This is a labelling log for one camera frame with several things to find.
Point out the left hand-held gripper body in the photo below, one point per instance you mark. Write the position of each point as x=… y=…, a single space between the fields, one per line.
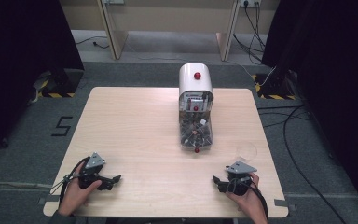
x=90 y=169

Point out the grey tape strip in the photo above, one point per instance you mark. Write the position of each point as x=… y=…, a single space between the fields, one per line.
x=281 y=202
x=46 y=199

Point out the black stand base hazard tape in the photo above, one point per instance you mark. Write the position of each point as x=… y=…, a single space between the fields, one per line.
x=62 y=84
x=275 y=88

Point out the black curtain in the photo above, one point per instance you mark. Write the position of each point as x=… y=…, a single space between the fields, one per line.
x=332 y=77
x=21 y=62

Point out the person's right hand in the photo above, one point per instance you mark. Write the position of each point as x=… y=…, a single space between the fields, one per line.
x=248 y=202

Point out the white power strip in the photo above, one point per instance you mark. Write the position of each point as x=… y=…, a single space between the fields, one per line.
x=114 y=1
x=250 y=2

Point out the clear glass cup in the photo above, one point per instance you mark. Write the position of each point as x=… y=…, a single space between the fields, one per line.
x=246 y=151

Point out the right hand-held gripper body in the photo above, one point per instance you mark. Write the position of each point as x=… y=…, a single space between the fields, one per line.
x=240 y=177

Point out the white dispenser with clear bin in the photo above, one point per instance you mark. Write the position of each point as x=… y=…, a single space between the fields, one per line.
x=195 y=105

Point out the person's left hand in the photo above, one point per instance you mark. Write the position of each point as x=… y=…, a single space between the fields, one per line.
x=74 y=194

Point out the beige desk leg panel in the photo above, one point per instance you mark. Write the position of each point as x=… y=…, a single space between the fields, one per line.
x=227 y=37
x=113 y=31

